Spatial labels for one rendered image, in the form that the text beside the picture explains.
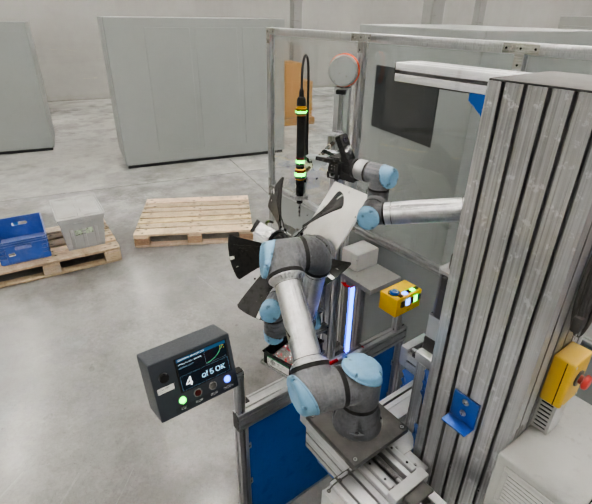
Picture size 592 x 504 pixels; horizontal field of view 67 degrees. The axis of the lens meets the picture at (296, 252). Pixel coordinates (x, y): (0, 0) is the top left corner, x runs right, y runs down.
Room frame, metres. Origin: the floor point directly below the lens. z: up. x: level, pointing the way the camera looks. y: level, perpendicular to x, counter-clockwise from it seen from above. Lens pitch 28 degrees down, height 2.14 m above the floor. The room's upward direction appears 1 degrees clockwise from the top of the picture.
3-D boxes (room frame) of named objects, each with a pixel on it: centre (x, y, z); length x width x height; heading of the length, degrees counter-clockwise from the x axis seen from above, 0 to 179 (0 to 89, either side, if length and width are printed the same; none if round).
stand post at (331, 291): (2.08, -0.20, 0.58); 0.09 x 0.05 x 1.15; 37
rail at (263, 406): (1.42, -0.15, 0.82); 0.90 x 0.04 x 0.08; 127
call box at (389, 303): (1.66, -0.46, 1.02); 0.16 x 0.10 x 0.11; 127
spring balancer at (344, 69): (2.46, -0.23, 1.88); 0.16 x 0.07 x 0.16; 72
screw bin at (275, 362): (1.51, 0.00, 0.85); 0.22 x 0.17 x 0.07; 142
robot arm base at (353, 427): (0.97, -0.19, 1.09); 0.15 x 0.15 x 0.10
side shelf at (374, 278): (2.19, -0.38, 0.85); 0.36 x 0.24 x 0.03; 37
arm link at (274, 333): (1.37, 0.06, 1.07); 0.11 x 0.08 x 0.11; 109
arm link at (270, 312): (1.37, 0.08, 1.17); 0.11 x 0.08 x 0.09; 164
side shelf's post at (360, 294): (2.19, -0.38, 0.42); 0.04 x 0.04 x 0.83; 37
